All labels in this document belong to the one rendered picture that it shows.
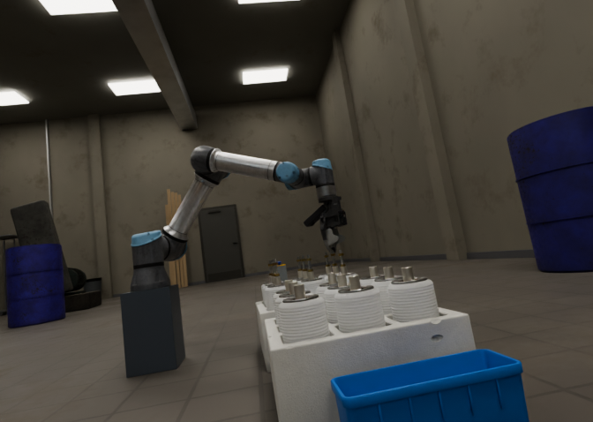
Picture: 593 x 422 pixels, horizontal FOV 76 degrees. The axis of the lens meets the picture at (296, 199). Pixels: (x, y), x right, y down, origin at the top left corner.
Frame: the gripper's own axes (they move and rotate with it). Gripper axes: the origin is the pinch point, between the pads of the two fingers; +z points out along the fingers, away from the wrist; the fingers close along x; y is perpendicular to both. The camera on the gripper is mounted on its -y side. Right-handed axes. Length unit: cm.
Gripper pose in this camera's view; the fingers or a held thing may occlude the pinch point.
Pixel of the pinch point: (330, 249)
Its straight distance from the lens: 149.2
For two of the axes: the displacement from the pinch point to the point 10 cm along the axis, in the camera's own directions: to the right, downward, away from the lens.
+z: 1.5, 9.8, -1.5
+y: 8.5, -2.0, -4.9
